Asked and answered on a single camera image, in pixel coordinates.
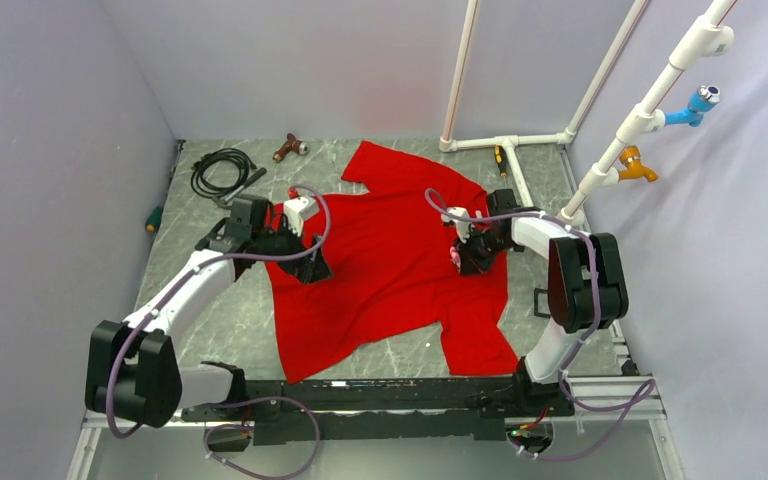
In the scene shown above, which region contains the brown pipe fitting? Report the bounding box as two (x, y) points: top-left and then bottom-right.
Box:
(272, 133), (309, 163)

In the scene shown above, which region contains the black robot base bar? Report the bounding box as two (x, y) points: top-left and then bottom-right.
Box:
(181, 374), (575, 446)

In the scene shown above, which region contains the pink flower plush brooch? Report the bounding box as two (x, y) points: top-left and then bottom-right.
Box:
(449, 246), (461, 269)

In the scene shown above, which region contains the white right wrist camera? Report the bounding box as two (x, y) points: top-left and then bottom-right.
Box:
(440, 206), (482, 246)

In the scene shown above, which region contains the red t-shirt garment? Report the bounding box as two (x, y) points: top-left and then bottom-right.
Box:
(267, 141), (518, 383)

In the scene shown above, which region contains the white pvc pipe frame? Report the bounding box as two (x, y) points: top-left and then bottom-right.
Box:
(438, 0), (740, 227)

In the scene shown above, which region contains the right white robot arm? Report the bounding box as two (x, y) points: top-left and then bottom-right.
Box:
(441, 189), (629, 415)

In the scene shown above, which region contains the blue pipe tap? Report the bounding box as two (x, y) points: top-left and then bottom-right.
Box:
(665, 85), (721, 127)

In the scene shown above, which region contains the coiled black cable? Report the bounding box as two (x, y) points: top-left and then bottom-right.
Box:
(189, 147), (268, 198)

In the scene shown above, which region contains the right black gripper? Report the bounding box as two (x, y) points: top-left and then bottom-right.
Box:
(453, 226), (517, 277)

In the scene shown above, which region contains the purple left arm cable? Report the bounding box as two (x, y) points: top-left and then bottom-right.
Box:
(104, 184), (332, 480)

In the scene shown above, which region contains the yellow black screwdriver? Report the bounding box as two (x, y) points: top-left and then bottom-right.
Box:
(494, 145), (508, 178)

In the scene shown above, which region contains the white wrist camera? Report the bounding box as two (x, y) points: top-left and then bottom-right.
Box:
(440, 206), (482, 246)
(282, 188), (319, 237)

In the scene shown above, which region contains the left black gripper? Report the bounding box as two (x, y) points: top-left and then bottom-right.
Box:
(252, 213), (333, 284)

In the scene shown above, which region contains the small black square frame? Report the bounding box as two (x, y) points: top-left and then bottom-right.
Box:
(533, 288), (552, 319)

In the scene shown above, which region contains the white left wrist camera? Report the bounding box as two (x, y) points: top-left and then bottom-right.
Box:
(282, 188), (319, 237)

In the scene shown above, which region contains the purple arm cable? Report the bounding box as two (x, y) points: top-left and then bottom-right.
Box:
(104, 184), (332, 480)
(423, 188), (657, 464)

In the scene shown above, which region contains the green handle tool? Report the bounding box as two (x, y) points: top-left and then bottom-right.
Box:
(144, 206), (164, 233)

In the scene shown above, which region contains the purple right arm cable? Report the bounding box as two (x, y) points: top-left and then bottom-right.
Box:
(423, 188), (657, 464)

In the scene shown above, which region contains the orange pipe tap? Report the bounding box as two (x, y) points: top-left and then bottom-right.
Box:
(618, 145), (658, 183)

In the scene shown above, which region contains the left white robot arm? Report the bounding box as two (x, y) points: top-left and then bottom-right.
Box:
(85, 185), (332, 439)

